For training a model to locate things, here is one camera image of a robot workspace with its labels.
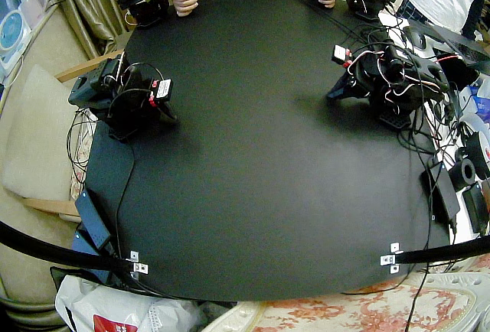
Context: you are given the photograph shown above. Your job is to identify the person's right hand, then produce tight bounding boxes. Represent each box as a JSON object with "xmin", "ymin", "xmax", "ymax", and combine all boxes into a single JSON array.
[{"xmin": 171, "ymin": 0, "xmax": 201, "ymax": 17}]

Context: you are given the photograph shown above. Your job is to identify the black computer mouse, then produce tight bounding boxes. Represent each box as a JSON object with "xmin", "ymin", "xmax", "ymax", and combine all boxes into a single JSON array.
[{"xmin": 408, "ymin": 27, "xmax": 429, "ymax": 50}]

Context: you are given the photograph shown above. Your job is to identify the black table mat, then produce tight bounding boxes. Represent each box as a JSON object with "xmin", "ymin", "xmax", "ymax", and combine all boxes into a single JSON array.
[{"xmin": 81, "ymin": 0, "xmax": 461, "ymax": 304}]

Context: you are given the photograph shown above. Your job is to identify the beige curtain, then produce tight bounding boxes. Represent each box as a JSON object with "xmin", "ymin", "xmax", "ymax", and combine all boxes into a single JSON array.
[{"xmin": 41, "ymin": 0, "xmax": 128, "ymax": 62}]

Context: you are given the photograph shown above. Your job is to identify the blue package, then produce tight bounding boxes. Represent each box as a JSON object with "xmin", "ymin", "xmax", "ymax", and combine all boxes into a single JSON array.
[{"xmin": 468, "ymin": 78, "xmax": 490, "ymax": 110}]

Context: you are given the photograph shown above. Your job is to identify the beige seat cushion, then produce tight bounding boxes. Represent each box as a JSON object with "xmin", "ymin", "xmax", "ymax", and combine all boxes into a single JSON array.
[{"xmin": 1, "ymin": 64, "xmax": 83, "ymax": 203}]

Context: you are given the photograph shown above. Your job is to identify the dark blue power adapter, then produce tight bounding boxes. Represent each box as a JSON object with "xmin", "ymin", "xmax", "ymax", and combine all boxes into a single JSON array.
[
  {"xmin": 73, "ymin": 187, "xmax": 113, "ymax": 249},
  {"xmin": 70, "ymin": 229, "xmax": 101, "ymax": 257}
]

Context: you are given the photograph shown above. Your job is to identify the black power adapter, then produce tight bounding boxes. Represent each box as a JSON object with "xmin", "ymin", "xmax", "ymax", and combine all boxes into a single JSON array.
[{"xmin": 420, "ymin": 160, "xmax": 461, "ymax": 223}]

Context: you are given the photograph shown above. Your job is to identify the black tape roll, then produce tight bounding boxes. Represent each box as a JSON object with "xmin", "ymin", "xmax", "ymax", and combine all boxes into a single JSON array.
[{"xmin": 448, "ymin": 157, "xmax": 478, "ymax": 188}]

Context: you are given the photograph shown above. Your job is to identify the black spool red label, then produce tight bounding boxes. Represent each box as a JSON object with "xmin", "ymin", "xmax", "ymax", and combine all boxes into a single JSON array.
[{"xmin": 462, "ymin": 130, "xmax": 490, "ymax": 180}]

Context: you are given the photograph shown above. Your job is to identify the pink white device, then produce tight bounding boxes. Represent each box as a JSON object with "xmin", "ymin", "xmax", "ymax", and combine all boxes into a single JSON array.
[{"xmin": 16, "ymin": 0, "xmax": 50, "ymax": 30}]

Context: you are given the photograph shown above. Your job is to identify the white blue round device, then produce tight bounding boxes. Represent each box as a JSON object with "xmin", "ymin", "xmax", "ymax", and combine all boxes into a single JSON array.
[{"xmin": 0, "ymin": 8, "xmax": 32, "ymax": 77}]

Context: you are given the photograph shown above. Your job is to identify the black box adapter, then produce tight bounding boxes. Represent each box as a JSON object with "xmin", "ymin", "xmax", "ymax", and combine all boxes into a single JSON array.
[{"xmin": 460, "ymin": 184, "xmax": 490, "ymax": 234}]

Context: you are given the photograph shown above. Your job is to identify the white plastic bag red label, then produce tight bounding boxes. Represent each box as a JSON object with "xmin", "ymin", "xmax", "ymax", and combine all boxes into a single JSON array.
[{"xmin": 54, "ymin": 274, "xmax": 204, "ymax": 332}]

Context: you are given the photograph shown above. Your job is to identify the floral pink tablecloth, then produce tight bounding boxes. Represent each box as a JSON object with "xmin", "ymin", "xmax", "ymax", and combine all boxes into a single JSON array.
[{"xmin": 201, "ymin": 265, "xmax": 490, "ymax": 332}]

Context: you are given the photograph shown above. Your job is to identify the black cable across mat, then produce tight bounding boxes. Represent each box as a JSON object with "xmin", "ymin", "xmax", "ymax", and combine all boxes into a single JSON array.
[{"xmin": 301, "ymin": 0, "xmax": 385, "ymax": 44}]

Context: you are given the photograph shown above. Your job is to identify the wooden chair frame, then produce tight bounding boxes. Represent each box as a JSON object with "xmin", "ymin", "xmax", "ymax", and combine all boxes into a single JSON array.
[{"xmin": 18, "ymin": 50, "xmax": 124, "ymax": 219}]

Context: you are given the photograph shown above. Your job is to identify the black power cable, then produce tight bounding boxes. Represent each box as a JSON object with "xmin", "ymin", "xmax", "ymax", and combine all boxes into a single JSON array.
[{"xmin": 114, "ymin": 139, "xmax": 138, "ymax": 261}]

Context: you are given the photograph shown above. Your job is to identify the tangled black thin cables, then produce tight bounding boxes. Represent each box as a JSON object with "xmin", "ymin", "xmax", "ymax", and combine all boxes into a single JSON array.
[{"xmin": 66, "ymin": 106, "xmax": 97, "ymax": 187}]

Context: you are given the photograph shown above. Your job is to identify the black frame rod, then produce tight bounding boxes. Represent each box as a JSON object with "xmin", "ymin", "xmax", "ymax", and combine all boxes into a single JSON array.
[
  {"xmin": 0, "ymin": 220, "xmax": 136, "ymax": 276},
  {"xmin": 397, "ymin": 233, "xmax": 490, "ymax": 266}
]

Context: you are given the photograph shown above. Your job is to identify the black hanging cable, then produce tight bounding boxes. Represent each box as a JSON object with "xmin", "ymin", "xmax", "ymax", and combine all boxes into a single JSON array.
[{"xmin": 403, "ymin": 262, "xmax": 430, "ymax": 332}]

